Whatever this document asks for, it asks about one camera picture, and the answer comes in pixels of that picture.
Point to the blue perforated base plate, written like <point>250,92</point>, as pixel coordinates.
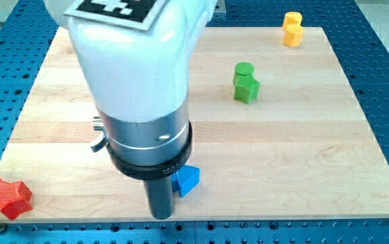
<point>25,39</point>

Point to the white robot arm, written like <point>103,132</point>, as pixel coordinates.
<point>134,56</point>

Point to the yellow hexagon block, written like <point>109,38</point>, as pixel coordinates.
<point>293,35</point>

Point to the black white fiducial marker plate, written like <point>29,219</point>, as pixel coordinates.
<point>135,14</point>

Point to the wooden board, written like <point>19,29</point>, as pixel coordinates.
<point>302,149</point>

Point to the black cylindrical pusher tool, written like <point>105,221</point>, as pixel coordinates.
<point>160,197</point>

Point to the blue block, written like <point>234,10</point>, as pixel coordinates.
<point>185,179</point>

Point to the green star block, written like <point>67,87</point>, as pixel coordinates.
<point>246,88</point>

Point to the yellow cylinder block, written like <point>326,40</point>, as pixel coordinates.
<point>291,18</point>

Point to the green cylinder block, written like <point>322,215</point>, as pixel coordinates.
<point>242,68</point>

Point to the red star block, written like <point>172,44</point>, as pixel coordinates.
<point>14,199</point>

